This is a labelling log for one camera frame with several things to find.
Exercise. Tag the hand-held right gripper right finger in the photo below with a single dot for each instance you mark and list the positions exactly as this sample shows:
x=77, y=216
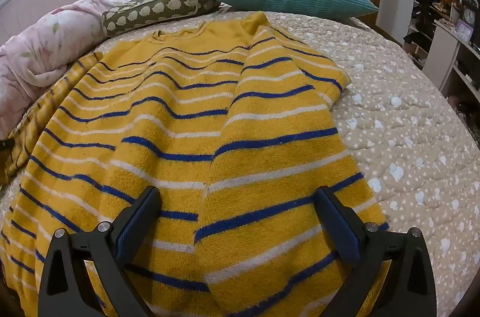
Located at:
x=337, y=227

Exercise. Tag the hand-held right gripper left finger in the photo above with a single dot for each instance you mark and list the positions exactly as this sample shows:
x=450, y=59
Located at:
x=137, y=227

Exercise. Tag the yellow striped knit sweater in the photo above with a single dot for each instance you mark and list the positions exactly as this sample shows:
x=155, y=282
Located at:
x=187, y=152

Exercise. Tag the beige dotted bedspread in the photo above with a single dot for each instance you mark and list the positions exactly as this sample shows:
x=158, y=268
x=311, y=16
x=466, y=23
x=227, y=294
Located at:
x=393, y=133

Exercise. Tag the pink floral quilt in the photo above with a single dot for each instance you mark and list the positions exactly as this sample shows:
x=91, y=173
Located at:
x=41, y=47

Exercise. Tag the white shelf unit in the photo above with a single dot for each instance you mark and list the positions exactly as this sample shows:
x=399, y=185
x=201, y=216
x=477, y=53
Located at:
x=444, y=43

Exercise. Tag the olive patterned pillow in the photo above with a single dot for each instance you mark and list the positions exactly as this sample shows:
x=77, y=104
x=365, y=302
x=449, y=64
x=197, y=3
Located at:
x=157, y=8

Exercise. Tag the purple table clock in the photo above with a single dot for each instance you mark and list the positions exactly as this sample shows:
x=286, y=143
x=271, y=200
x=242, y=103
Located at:
x=464, y=29

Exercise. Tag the pink rounded headboard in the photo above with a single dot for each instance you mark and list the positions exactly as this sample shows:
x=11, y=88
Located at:
x=33, y=0

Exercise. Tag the black table clock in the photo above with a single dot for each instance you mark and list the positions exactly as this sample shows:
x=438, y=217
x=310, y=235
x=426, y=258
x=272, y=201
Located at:
x=469, y=11

